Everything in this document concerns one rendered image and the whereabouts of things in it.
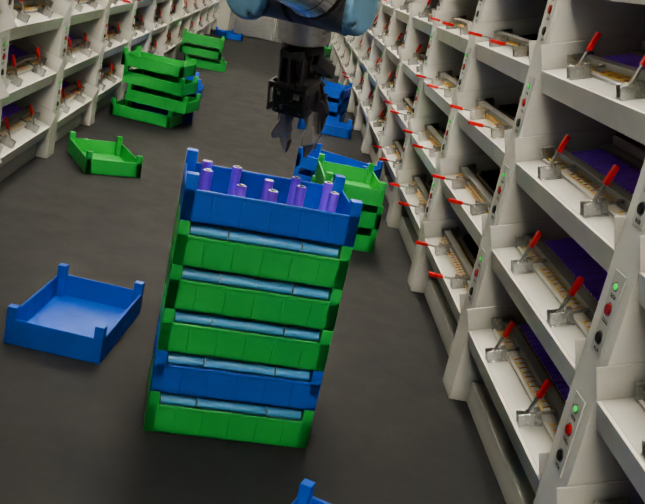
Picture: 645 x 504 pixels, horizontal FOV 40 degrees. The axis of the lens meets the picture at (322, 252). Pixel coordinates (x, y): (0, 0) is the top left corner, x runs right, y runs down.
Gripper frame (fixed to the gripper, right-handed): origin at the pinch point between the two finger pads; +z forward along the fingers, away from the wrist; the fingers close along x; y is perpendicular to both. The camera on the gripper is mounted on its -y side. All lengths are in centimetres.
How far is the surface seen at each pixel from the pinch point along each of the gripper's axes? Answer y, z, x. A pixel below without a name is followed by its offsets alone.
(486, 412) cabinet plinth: -12, 53, 43
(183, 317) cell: 26.7, 24.5, -6.8
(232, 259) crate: 21.2, 13.4, -0.9
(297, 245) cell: 14.3, 11.1, 7.9
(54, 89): -104, 57, -138
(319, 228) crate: 12.6, 7.6, 10.8
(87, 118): -160, 94, -167
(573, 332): 9, 14, 55
